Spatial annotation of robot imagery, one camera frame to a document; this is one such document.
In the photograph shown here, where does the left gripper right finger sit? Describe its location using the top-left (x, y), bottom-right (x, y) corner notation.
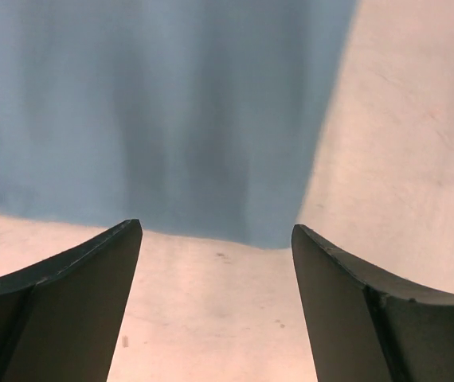
top-left (292, 224), bottom-right (454, 382)

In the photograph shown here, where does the light blue t-shirt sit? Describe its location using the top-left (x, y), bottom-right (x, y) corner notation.
top-left (0, 1), bottom-right (357, 249)

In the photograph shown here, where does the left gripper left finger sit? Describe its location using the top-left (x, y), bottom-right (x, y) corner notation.
top-left (0, 220), bottom-right (143, 382)

